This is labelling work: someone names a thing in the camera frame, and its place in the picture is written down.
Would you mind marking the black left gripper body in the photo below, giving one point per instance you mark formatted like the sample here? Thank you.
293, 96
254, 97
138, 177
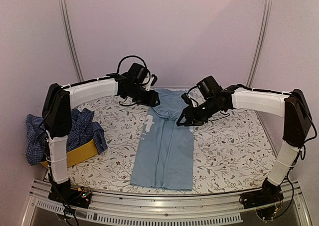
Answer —
137, 92

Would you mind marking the dark blue garment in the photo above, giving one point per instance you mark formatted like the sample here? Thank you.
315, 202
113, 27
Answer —
75, 113

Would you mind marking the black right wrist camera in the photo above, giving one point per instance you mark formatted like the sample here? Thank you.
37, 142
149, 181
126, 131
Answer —
209, 87

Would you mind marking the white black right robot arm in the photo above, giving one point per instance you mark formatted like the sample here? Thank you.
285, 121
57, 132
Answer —
285, 116

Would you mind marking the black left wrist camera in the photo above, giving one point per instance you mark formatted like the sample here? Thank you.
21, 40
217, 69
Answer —
137, 73

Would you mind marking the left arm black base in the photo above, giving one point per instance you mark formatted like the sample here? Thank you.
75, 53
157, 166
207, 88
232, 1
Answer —
65, 194

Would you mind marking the right aluminium frame post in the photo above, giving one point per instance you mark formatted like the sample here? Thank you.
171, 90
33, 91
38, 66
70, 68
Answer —
260, 42

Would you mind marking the left aluminium frame post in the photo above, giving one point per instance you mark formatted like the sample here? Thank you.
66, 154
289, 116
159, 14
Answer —
70, 39

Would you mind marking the aluminium frame post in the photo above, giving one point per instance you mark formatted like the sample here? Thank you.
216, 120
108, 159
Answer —
260, 42
70, 39

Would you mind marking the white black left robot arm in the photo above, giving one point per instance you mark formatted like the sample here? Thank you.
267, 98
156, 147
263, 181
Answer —
60, 100

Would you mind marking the blue checkered shirt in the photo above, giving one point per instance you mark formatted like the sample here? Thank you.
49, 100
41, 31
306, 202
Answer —
83, 130

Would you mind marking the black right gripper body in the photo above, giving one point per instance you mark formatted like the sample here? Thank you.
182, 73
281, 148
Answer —
209, 110

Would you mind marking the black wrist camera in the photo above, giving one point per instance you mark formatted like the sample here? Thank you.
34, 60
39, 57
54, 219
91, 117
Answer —
137, 73
209, 87

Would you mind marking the yellow laundry basket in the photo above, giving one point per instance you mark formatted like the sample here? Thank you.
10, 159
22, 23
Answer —
68, 159

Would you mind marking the floral patterned table cloth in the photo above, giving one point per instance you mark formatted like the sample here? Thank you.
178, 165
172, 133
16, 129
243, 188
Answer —
230, 153

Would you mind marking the light blue t-shirt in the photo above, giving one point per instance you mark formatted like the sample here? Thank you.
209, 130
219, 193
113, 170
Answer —
164, 157

